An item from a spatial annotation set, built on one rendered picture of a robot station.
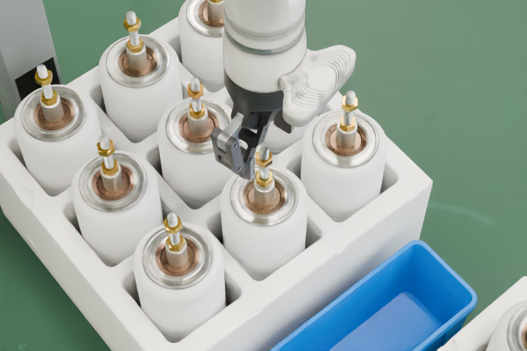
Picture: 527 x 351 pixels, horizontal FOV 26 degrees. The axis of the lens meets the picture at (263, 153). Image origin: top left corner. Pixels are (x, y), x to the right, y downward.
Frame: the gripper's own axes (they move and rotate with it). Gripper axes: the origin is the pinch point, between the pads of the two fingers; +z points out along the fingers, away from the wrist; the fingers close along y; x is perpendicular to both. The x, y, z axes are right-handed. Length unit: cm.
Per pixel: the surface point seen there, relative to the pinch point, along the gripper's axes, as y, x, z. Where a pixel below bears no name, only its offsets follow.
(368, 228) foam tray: -7.0, 9.6, 17.9
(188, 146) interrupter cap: -0.1, -10.6, 10.5
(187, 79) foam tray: -11.3, -20.1, 17.8
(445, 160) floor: -31.2, 8.0, 35.8
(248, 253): 4.6, 1.3, 15.5
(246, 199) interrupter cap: 1.5, -1.3, 10.5
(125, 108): -1.5, -21.3, 13.8
